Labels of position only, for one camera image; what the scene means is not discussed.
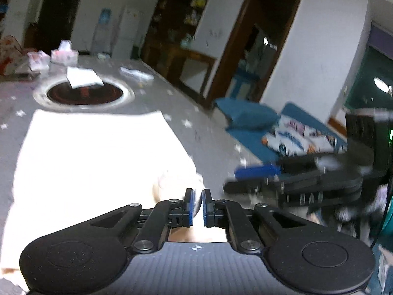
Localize cream fleece garment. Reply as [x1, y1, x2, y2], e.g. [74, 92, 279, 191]
[0, 110, 229, 294]

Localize round black induction cooker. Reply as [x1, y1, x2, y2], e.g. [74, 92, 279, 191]
[33, 75, 136, 114]

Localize red patterned bag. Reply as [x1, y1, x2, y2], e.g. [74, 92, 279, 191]
[0, 35, 31, 76]

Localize small pink white tissue box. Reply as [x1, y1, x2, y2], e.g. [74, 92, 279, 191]
[27, 51, 50, 71]

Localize wooden side table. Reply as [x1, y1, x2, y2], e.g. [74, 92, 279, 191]
[144, 41, 217, 99]

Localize black smartphone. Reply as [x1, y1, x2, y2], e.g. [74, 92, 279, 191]
[11, 70, 40, 80]

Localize dark window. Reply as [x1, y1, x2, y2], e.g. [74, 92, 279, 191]
[344, 46, 393, 111]

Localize white refrigerator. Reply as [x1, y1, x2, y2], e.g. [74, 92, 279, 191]
[111, 6, 143, 58]

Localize white tissue paper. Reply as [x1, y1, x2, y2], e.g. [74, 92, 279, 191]
[66, 67, 104, 88]

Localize dark wooden door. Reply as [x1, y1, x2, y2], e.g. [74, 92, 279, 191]
[36, 0, 87, 51]

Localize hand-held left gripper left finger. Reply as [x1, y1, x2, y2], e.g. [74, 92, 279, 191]
[87, 187, 196, 254]

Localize white water dispenser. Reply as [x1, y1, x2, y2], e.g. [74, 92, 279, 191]
[91, 23, 112, 53]

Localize patterned pillow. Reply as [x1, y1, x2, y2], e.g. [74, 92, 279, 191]
[262, 114, 338, 157]

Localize blue sofa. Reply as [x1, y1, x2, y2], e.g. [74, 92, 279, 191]
[213, 98, 349, 176]

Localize white remote control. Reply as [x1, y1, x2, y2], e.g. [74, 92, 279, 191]
[120, 66, 154, 82]

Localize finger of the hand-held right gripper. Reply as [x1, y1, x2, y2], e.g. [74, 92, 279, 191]
[234, 155, 326, 179]
[223, 170, 323, 203]

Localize wooden shelf cabinet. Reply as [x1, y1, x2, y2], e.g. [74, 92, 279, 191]
[141, 0, 214, 77]

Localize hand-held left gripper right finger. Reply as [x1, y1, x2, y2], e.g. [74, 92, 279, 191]
[202, 188, 310, 254]

